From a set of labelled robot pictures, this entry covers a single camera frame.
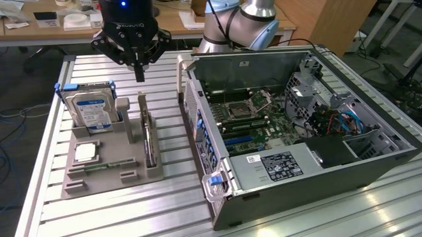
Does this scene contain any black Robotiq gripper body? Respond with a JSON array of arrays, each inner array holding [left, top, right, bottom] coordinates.
[[100, 0, 159, 59]]

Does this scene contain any graphics card with metal bracket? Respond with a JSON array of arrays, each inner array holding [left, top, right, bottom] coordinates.
[[137, 91, 158, 169]]

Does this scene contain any small white box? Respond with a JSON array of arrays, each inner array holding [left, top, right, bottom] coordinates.
[[88, 13, 104, 29]]

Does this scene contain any white paper stack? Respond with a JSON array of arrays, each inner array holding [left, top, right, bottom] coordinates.
[[179, 11, 206, 31]]

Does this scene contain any white box with round recess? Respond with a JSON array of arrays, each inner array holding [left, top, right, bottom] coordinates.
[[62, 13, 92, 32]]

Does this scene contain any black chair base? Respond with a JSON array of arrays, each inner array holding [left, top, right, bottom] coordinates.
[[382, 46, 422, 111], [18, 45, 68, 74]]

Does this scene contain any wooden desk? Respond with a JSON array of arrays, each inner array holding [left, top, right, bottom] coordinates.
[[0, 0, 298, 48]]

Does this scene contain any white box with black lid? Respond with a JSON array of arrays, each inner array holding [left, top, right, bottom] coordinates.
[[32, 11, 60, 29]]

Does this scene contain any hard disk with blue caddy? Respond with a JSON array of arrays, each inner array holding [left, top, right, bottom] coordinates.
[[54, 79, 116, 135]]

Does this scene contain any white paper label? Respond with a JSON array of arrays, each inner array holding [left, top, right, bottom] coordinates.
[[4, 21, 31, 30]]

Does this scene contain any clear plastic bag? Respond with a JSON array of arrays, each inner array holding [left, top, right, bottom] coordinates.
[[0, 0, 35, 23]]

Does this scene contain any CPU socket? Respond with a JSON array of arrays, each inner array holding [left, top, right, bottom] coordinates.
[[225, 100, 257, 121]]

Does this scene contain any metal socket cover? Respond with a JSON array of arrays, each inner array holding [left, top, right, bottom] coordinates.
[[250, 89, 277, 110]]

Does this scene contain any RAM stick with white label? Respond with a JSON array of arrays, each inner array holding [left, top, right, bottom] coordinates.
[[219, 120, 269, 131]]

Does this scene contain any silver CPU chip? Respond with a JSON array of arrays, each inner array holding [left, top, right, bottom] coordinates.
[[74, 144, 99, 163]]

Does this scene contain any blue expansion slot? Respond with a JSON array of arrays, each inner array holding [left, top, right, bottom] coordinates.
[[223, 136, 255, 147]]

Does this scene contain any perforated metal drive cage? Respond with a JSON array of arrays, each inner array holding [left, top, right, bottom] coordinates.
[[285, 71, 331, 124]]

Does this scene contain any green motherboard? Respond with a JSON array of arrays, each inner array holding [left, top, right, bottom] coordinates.
[[201, 81, 299, 157]]

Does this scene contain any green bare RAM stick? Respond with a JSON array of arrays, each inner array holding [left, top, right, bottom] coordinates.
[[84, 159, 134, 173]]

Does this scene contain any wooden cabinet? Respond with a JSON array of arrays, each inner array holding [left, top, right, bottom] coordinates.
[[273, 0, 378, 58]]

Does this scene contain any grey plastic parts rack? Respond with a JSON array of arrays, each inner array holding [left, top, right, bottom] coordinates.
[[60, 97, 165, 200]]

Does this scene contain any blue case release latch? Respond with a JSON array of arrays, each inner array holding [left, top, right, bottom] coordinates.
[[209, 173, 226, 186]]

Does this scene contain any grey power supply unit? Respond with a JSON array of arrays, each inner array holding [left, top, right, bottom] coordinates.
[[229, 144, 325, 191]]

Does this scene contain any grey metal disk bay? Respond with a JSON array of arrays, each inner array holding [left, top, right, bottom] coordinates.
[[342, 127, 402, 161]]

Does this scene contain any open dark grey PC case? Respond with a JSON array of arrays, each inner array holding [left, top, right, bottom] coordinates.
[[177, 44, 418, 232]]

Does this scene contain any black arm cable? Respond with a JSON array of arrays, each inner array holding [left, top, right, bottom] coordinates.
[[207, 0, 239, 50]]

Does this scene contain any grey floor cable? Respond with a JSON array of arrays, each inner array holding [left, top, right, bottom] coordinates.
[[0, 103, 51, 119]]

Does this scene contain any thin black cable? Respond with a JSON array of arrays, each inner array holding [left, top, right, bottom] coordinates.
[[273, 38, 331, 54]]

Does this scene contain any blue floor cable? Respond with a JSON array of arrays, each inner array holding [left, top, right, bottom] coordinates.
[[0, 118, 28, 212]]

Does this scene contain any red and black wire bundle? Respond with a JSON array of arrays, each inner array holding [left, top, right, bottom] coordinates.
[[313, 108, 341, 137]]

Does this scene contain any blue data wire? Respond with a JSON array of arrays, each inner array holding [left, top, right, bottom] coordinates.
[[338, 110, 366, 135]]

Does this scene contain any white desk frame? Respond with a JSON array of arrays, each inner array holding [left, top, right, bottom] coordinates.
[[358, 0, 422, 68]]

